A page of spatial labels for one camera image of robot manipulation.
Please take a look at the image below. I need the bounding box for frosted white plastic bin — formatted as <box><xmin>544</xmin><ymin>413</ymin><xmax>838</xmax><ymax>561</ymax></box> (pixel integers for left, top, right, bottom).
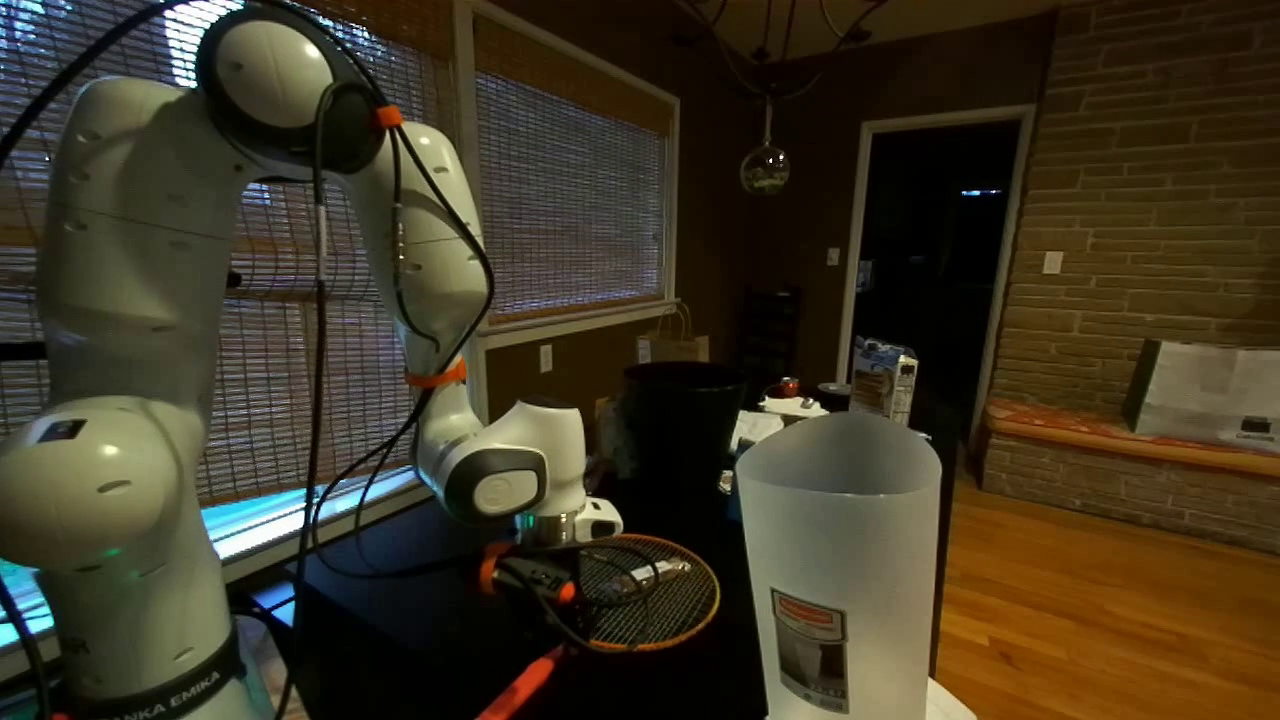
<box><xmin>734</xmin><ymin>408</ymin><xmax>948</xmax><ymax>720</ymax></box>

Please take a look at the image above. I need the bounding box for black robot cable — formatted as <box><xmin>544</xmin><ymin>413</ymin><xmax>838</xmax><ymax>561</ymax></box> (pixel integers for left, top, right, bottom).
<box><xmin>0</xmin><ymin>0</ymin><xmax>505</xmax><ymax>720</ymax></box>

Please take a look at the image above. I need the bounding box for brick hearth ledge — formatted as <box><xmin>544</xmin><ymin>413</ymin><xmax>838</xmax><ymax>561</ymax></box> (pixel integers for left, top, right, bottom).
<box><xmin>978</xmin><ymin>397</ymin><xmax>1280</xmax><ymax>557</ymax></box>

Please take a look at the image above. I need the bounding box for orange racket with red handle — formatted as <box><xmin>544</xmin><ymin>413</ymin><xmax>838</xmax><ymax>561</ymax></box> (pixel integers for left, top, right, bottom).
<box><xmin>474</xmin><ymin>526</ymin><xmax>723</xmax><ymax>720</ymax></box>

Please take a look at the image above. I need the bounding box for small woven window blind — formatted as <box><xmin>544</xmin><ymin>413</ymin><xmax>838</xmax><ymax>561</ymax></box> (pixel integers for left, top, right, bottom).
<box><xmin>474</xmin><ymin>63</ymin><xmax>675</xmax><ymax>331</ymax></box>

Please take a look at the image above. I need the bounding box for brown paper bag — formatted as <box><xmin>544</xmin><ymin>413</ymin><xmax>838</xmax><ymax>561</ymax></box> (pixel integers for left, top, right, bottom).
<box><xmin>634</xmin><ymin>331</ymin><xmax>716</xmax><ymax>367</ymax></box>

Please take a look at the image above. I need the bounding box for large woven window blind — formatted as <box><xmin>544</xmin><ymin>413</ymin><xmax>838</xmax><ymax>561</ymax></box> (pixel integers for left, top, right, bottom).
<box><xmin>0</xmin><ymin>0</ymin><xmax>469</xmax><ymax>535</ymax></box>

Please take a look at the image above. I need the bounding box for blue printed carton box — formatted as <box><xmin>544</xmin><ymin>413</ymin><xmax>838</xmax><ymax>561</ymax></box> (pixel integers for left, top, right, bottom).
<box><xmin>848</xmin><ymin>331</ymin><xmax>924</xmax><ymax>431</ymax></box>

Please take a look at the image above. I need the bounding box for white framed dark doorway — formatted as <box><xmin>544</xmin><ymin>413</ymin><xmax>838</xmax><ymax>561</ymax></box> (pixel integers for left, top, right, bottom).
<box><xmin>832</xmin><ymin>105</ymin><xmax>1040</xmax><ymax>436</ymax></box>

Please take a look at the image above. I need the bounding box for black tall cabinet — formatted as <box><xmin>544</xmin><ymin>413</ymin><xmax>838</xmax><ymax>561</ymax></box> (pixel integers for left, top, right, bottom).
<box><xmin>738</xmin><ymin>285</ymin><xmax>807</xmax><ymax>390</ymax></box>

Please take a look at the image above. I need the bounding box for black round bin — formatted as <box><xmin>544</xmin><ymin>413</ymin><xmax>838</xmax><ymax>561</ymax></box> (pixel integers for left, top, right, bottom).
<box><xmin>616</xmin><ymin>358</ymin><xmax>745</xmax><ymax>535</ymax></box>

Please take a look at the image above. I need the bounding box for glass globe pendant lamp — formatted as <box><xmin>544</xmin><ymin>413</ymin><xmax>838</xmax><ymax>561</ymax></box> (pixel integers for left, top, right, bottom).
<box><xmin>738</xmin><ymin>93</ymin><xmax>796</xmax><ymax>200</ymax></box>

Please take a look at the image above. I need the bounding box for white paper stack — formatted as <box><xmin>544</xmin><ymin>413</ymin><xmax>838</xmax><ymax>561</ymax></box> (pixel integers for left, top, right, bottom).
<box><xmin>762</xmin><ymin>390</ymin><xmax>832</xmax><ymax>422</ymax></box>

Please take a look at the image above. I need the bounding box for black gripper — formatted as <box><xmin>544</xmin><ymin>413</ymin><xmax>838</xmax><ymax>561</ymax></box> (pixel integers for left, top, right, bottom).
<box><xmin>494</xmin><ymin>535</ymin><xmax>594</xmax><ymax>647</ymax></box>

